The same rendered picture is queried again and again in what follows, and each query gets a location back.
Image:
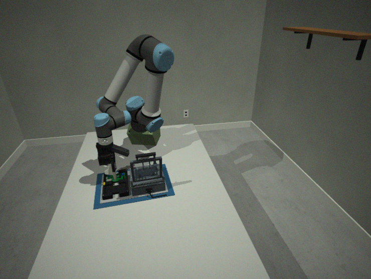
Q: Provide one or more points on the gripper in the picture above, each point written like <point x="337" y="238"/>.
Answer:
<point x="106" y="157"/>

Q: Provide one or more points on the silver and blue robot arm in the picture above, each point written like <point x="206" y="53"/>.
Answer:
<point x="143" y="116"/>

